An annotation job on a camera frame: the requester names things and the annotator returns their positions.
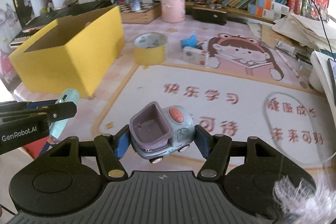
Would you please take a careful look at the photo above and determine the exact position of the small white card box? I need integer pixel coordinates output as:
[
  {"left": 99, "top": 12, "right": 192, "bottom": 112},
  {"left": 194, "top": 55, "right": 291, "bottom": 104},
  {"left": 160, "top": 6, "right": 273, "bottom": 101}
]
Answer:
[{"left": 182, "top": 46, "right": 210, "bottom": 65}]

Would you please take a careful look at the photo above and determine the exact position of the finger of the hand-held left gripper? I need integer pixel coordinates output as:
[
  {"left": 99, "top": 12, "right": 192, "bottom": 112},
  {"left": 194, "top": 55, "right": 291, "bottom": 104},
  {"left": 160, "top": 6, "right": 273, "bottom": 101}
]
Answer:
[
  {"left": 0, "top": 101, "right": 78, "bottom": 125},
  {"left": 0, "top": 100, "right": 57, "bottom": 113}
]

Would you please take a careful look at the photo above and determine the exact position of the wooden chessboard box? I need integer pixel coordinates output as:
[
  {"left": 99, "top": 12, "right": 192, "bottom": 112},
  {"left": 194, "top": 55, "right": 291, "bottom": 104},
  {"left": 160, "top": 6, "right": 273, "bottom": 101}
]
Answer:
[{"left": 119, "top": 2, "right": 162, "bottom": 24}]

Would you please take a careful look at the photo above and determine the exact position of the red paper bag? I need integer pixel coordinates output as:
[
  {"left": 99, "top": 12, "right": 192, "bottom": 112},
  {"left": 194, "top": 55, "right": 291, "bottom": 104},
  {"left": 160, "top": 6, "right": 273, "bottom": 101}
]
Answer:
[{"left": 24, "top": 135, "right": 57, "bottom": 160}]

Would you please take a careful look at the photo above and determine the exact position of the black brown case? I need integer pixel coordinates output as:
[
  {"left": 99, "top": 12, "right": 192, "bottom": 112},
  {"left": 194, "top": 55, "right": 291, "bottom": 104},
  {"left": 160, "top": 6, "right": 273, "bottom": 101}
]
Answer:
[{"left": 191, "top": 2, "right": 228, "bottom": 25}]

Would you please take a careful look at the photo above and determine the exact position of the white fuzzy tuft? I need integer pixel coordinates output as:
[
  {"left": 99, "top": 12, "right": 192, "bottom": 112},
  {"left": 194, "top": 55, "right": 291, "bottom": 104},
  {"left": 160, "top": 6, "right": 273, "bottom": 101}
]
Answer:
[{"left": 273, "top": 174, "right": 336, "bottom": 224}]

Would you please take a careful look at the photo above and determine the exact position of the yellow tape roll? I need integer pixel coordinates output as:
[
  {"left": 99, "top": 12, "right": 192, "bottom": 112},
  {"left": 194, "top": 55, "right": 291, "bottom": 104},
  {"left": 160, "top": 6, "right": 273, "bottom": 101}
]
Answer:
[{"left": 133, "top": 32, "right": 168, "bottom": 66}]

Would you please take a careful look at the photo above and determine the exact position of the small blue plastic toy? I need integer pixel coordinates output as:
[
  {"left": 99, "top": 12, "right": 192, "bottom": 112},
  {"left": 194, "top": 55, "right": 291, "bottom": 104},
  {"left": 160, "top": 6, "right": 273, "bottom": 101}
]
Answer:
[{"left": 180, "top": 33, "right": 198, "bottom": 49}]

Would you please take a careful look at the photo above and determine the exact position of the grey purple toy car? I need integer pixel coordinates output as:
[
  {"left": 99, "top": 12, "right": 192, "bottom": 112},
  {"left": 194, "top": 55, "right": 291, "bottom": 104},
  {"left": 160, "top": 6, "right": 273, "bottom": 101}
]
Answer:
[{"left": 129, "top": 101, "right": 196, "bottom": 165}]

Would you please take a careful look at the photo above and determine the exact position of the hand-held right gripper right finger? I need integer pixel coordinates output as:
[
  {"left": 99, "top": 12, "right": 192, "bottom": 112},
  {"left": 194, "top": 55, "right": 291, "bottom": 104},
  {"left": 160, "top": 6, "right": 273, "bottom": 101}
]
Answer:
[{"left": 194, "top": 125, "right": 297, "bottom": 181}]

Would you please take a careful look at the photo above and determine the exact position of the pink cartoon humidifier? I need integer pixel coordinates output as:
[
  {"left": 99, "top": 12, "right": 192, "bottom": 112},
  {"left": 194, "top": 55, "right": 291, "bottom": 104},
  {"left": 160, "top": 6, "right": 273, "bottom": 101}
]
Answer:
[{"left": 159, "top": 0, "right": 185, "bottom": 23}]

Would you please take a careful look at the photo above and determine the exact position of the yellow cardboard box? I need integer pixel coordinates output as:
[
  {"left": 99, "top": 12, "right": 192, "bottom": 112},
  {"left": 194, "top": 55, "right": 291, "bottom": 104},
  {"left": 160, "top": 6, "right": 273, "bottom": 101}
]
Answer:
[{"left": 8, "top": 6, "right": 126, "bottom": 99}]

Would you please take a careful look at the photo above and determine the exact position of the blue orange medicine box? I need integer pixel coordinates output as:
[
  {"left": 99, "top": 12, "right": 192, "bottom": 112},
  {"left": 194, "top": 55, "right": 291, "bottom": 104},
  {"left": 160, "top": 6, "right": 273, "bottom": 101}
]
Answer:
[
  {"left": 248, "top": 3, "right": 282, "bottom": 18},
  {"left": 256, "top": 0, "right": 289, "bottom": 14}
]

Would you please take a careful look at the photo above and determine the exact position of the stack of papers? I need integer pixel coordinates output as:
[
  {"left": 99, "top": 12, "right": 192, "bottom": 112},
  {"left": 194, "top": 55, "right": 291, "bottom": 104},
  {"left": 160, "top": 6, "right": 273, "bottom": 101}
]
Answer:
[{"left": 270, "top": 11, "right": 336, "bottom": 56}]

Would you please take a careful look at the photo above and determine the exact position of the white phone stand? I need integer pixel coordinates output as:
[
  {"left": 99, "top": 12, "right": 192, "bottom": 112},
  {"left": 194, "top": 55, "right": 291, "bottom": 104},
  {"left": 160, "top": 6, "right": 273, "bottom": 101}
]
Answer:
[{"left": 310, "top": 51, "right": 336, "bottom": 98}]

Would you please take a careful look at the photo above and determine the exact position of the mint green correction tape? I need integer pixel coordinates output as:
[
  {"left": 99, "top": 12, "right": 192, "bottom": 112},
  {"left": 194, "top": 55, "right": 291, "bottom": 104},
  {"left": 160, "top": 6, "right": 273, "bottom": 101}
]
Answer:
[{"left": 49, "top": 88, "right": 80, "bottom": 138}]

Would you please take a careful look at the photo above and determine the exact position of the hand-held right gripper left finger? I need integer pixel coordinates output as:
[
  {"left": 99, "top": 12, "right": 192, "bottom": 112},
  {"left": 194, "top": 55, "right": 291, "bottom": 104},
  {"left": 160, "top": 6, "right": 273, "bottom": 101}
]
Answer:
[{"left": 34, "top": 125, "right": 132, "bottom": 179}]

